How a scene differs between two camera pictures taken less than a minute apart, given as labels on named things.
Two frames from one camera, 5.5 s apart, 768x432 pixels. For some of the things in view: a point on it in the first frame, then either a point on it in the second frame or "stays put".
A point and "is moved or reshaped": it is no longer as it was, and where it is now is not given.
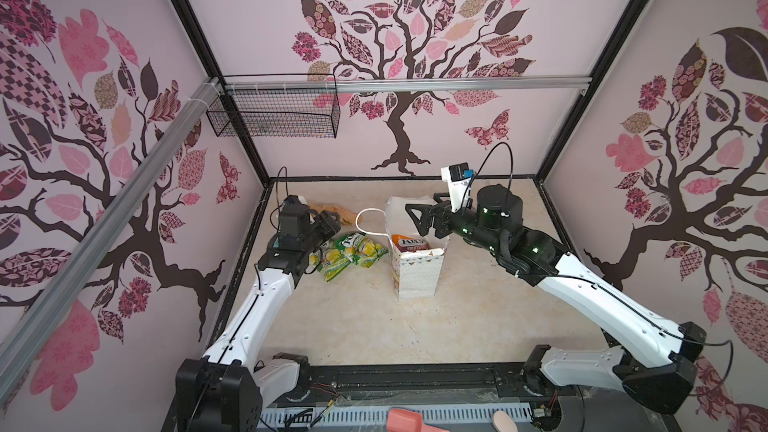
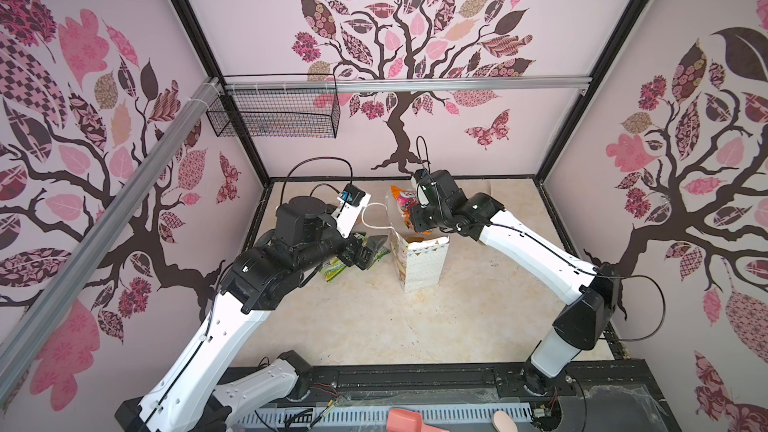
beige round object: x=503 y=422 stays put
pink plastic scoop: x=407 y=420 stays put
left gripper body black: x=322 y=230 → x=350 y=255
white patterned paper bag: x=417 y=260 is moved or reshaped
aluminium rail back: x=405 y=84 stays put
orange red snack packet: x=406 y=244 → x=405 y=199
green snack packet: x=333 y=260 stays put
